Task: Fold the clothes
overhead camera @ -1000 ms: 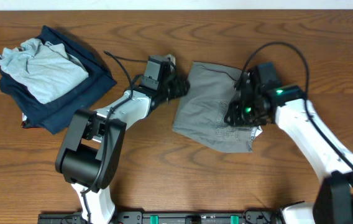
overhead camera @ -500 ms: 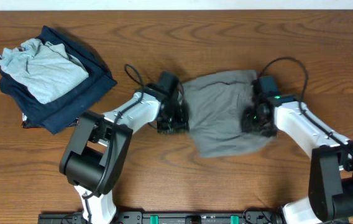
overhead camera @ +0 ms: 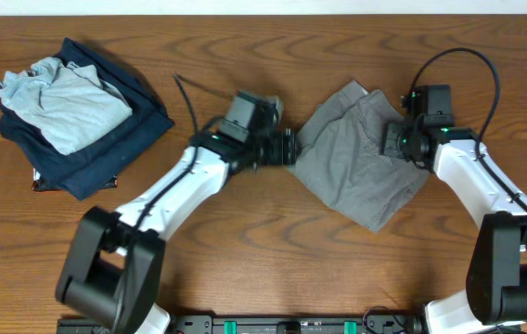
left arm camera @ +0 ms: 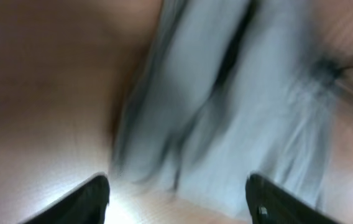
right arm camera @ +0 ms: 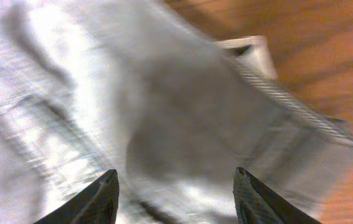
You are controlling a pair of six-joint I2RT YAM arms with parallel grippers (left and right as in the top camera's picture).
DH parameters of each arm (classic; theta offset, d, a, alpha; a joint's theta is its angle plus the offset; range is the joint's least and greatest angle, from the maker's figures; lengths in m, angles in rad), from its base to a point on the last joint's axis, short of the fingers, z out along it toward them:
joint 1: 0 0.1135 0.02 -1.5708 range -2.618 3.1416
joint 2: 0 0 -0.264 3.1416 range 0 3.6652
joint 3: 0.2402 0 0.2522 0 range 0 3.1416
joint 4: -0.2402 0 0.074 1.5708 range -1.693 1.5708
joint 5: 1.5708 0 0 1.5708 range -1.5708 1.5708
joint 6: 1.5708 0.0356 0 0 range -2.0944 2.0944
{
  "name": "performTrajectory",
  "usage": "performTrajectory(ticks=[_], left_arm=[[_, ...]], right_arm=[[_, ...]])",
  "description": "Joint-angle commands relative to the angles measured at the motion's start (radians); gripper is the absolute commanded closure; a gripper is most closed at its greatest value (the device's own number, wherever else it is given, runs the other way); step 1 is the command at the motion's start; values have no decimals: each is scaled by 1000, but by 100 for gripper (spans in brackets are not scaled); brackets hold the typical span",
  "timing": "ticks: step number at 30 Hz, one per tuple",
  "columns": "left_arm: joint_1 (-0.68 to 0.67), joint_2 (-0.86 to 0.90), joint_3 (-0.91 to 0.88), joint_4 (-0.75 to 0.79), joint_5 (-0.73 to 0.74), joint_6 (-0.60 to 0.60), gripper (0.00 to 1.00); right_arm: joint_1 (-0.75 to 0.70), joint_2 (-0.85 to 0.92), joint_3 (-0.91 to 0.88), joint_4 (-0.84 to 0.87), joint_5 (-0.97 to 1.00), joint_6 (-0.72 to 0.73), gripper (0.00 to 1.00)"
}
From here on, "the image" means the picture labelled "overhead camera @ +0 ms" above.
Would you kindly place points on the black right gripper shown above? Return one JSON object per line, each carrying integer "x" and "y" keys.
{"x": 389, "y": 140}

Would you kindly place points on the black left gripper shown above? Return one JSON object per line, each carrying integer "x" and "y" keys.
{"x": 289, "y": 148}

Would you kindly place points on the grey shorts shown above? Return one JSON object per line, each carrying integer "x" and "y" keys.
{"x": 340, "y": 160}

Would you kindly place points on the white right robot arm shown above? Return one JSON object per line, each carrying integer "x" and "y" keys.
{"x": 496, "y": 285}

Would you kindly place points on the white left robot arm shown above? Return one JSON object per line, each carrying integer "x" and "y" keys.
{"x": 112, "y": 272}

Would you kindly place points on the navy blue folded garment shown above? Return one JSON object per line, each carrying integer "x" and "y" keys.
{"x": 109, "y": 155}

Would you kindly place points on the light grey folded shirt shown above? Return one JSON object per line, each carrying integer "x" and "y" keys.
{"x": 70, "y": 105}

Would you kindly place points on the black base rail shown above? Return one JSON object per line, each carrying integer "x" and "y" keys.
{"x": 291, "y": 325}

